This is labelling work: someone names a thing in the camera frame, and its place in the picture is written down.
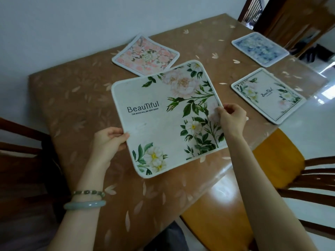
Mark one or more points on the person's right hand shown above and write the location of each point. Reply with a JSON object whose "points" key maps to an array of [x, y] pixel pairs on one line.
{"points": [[233, 120]]}

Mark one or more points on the person's left hand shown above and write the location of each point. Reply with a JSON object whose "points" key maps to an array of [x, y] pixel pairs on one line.
{"points": [[107, 146]]}

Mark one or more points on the cream line-bordered floral placemat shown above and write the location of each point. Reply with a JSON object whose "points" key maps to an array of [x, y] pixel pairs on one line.
{"points": [[261, 107]]}

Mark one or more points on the cream borderless floral placemat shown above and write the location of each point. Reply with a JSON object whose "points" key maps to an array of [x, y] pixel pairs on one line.
{"points": [[157, 133]]}

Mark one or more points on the blue floral placemat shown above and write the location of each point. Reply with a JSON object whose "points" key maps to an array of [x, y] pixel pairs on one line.
{"points": [[261, 49]]}

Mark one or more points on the pink floral placemat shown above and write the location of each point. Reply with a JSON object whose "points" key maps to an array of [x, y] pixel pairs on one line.
{"points": [[146, 56]]}

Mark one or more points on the person's right forearm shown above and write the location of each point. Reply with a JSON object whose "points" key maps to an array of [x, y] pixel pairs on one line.
{"points": [[261, 201]]}

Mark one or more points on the person's left forearm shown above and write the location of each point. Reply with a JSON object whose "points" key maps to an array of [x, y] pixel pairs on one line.
{"points": [[76, 227]]}

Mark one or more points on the person's dark trousers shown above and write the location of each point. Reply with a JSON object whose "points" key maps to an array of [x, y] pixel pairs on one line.
{"points": [[167, 240]]}

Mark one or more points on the wooden table with floral cover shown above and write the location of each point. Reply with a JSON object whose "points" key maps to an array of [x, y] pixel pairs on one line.
{"points": [[78, 101]]}

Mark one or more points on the pale green jade bangle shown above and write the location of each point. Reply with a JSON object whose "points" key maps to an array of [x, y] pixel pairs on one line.
{"points": [[83, 205]]}

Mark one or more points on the black slipper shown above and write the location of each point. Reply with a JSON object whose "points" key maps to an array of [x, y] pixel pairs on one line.
{"points": [[319, 53], [305, 50]]}

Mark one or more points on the dark barred grille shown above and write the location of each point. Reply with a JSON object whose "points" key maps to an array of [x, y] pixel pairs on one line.
{"points": [[255, 10]]}

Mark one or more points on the dark brown door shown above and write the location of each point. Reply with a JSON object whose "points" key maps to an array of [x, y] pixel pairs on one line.
{"points": [[288, 20]]}

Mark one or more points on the dark red door frame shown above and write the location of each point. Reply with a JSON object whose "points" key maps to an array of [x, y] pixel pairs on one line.
{"points": [[243, 13]]}

